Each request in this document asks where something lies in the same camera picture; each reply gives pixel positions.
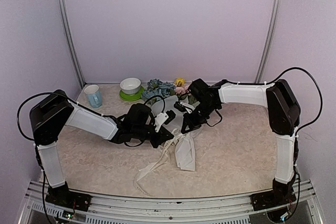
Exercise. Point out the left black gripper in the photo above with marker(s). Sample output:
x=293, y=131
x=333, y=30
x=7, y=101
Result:
x=162, y=137

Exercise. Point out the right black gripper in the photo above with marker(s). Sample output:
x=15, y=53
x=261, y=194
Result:
x=192, y=125

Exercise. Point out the cream ribbon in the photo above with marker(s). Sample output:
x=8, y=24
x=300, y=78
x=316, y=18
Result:
x=184, y=156

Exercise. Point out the pink fake rose stem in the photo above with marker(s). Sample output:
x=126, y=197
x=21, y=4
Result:
x=184, y=95

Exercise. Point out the yellow fake flower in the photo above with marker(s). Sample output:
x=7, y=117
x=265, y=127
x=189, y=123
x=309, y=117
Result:
x=179, y=82

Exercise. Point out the blue hydrangea fake flower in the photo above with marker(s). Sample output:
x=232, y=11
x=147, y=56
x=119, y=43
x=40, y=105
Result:
x=158, y=87

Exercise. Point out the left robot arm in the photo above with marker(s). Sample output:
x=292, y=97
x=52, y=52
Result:
x=56, y=111

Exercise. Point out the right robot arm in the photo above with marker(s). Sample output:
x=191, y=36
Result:
x=246, y=141

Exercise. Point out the green plate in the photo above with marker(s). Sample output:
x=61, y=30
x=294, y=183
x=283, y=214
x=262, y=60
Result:
x=131, y=97

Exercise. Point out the white bowl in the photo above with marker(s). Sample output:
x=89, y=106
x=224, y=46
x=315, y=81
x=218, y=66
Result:
x=130, y=86

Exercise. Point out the light blue mug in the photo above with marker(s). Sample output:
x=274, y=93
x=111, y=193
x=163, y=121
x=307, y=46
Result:
x=93, y=95

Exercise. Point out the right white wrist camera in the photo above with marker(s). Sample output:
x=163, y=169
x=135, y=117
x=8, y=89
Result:
x=183, y=107

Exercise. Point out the aluminium front rail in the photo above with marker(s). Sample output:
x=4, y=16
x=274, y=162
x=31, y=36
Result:
x=241, y=208

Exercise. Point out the right aluminium frame post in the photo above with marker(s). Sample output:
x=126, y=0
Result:
x=269, y=37

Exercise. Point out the aluminium frame post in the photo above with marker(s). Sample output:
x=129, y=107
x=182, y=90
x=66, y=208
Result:
x=269, y=37
x=70, y=43

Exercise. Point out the left aluminium frame post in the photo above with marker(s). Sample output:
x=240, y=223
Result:
x=70, y=43

